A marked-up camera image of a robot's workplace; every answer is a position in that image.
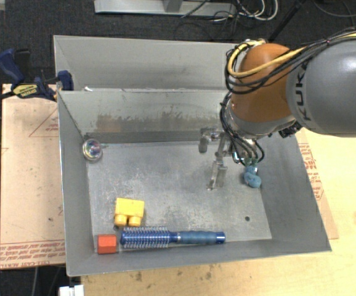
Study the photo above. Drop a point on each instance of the orange cube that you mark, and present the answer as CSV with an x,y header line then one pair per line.
x,y
106,244

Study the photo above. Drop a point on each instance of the brown cardboard board, red print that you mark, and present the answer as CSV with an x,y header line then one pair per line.
x,y
30,180

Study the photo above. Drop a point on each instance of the clear glass ball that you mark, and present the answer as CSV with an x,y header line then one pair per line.
x,y
92,150

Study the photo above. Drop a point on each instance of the blue soft toy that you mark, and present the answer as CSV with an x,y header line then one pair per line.
x,y
252,178

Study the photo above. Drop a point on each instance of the blue round hairbrush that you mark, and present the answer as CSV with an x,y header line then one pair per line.
x,y
165,237

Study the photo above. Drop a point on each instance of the yellow toy building block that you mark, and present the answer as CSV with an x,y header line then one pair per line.
x,y
129,209

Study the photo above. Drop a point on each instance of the grey metal bin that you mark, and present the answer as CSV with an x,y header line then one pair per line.
x,y
178,183

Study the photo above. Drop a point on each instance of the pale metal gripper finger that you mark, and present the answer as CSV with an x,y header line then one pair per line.
x,y
221,177
212,177

